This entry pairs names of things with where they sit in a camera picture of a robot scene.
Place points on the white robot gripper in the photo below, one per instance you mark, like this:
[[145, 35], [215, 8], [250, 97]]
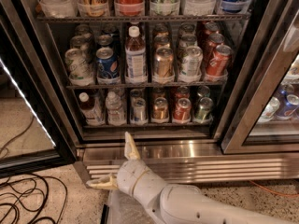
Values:
[[128, 176]]

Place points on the clear plastic water bottle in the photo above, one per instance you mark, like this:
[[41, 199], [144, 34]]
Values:
[[115, 109]]

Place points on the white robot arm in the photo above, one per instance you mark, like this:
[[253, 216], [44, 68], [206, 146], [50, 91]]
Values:
[[221, 213]]

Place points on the brown tea bottle bottom shelf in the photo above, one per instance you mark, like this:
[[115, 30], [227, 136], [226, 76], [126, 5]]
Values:
[[91, 109]]

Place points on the stainless fridge bottom grille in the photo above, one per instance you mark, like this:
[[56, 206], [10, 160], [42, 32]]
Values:
[[188, 162]]

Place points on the silver blue can bottom shelf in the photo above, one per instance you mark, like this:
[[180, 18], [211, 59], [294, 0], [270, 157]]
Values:
[[139, 111]]

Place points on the gold can bottom shelf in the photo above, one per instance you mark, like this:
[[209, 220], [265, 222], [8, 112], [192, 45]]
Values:
[[160, 112]]

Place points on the red can bottom shelf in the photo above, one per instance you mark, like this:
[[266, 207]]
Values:
[[182, 111]]

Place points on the open glass fridge door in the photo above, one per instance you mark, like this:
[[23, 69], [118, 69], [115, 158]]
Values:
[[33, 132]]

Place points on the green can bottom shelf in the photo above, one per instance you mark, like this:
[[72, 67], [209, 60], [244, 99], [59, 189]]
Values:
[[203, 110]]

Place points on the blue pepsi can middle shelf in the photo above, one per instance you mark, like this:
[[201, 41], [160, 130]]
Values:
[[108, 71]]

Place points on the white green can middle shelf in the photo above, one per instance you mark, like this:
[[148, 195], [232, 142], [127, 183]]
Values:
[[80, 72]]

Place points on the tall tea bottle middle shelf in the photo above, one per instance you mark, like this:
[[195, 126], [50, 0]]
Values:
[[135, 54]]

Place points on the gold can middle shelf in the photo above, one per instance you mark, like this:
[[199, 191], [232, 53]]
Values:
[[163, 65]]

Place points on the silver white can middle shelf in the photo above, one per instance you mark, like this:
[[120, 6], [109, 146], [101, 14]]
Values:
[[190, 64]]

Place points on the red can middle shelf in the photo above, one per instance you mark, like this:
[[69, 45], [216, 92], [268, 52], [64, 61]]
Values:
[[219, 60]]

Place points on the closed right fridge door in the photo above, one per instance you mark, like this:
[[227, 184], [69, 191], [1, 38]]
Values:
[[260, 72]]

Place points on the gold brown can top shelf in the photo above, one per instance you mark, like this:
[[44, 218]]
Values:
[[92, 8]]

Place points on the green can top shelf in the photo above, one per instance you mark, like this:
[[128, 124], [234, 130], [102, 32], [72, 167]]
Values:
[[164, 7]]

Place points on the clear bottle top shelf left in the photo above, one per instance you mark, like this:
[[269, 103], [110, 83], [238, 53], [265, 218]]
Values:
[[59, 8]]

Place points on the clear bottle shelf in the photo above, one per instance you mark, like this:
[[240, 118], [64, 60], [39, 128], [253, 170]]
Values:
[[197, 7], [59, 8]]

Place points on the clear bottle top shelf right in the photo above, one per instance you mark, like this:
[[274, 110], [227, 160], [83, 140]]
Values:
[[197, 7]]

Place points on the clear plastic storage bin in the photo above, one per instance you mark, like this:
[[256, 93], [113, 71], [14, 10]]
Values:
[[116, 209]]

